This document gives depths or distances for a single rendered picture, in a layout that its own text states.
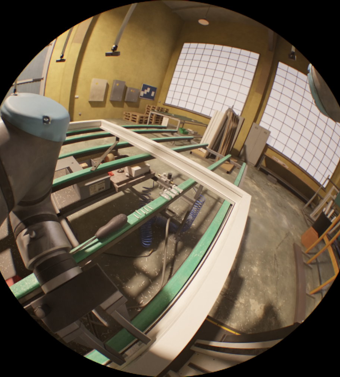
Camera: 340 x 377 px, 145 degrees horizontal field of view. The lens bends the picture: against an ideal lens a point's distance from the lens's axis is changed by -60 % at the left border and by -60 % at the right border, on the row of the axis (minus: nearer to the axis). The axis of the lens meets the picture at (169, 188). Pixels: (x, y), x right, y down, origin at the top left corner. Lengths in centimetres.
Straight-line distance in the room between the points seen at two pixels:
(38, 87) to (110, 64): 338
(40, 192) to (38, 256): 8
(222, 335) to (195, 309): 79
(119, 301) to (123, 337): 13
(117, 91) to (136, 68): 182
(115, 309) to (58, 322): 9
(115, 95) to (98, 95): 97
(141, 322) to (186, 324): 10
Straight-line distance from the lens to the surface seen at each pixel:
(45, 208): 23
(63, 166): 74
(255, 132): 690
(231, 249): 38
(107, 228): 37
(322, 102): 39
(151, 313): 33
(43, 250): 20
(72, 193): 97
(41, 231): 21
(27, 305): 78
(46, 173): 18
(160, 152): 84
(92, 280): 21
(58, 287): 21
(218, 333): 103
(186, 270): 37
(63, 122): 15
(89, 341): 24
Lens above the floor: 119
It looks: 34 degrees down
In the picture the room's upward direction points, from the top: 18 degrees clockwise
